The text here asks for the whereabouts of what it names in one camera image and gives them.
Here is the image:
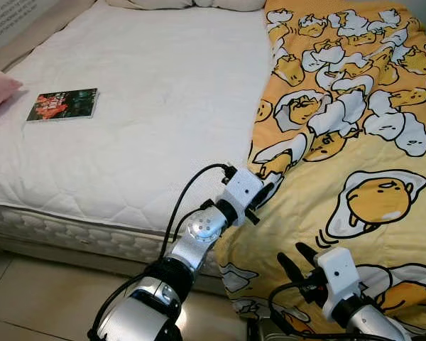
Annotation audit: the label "orange cartoon print blanket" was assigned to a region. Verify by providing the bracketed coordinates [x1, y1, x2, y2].
[214, 0, 426, 338]

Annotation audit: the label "dark green red book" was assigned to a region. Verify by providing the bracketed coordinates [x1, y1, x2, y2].
[26, 88, 99, 123]

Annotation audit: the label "pink pillow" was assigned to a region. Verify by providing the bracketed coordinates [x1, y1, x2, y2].
[0, 67, 23, 129]

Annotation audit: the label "white quilted mattress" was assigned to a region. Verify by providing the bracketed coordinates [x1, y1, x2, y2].
[0, 0, 274, 274]

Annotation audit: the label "beige bolster pillow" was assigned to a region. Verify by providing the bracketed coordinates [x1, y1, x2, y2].
[192, 0, 267, 13]
[110, 0, 197, 11]

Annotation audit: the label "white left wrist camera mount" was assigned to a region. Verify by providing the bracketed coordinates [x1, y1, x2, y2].
[222, 169, 265, 221]

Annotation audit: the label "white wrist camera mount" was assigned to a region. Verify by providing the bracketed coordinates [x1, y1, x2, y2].
[222, 169, 265, 221]
[315, 247, 363, 320]

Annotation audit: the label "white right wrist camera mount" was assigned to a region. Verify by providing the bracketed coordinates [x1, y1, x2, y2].
[315, 247, 363, 320]

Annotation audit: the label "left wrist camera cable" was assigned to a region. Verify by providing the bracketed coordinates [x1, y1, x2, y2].
[91, 163, 235, 335]

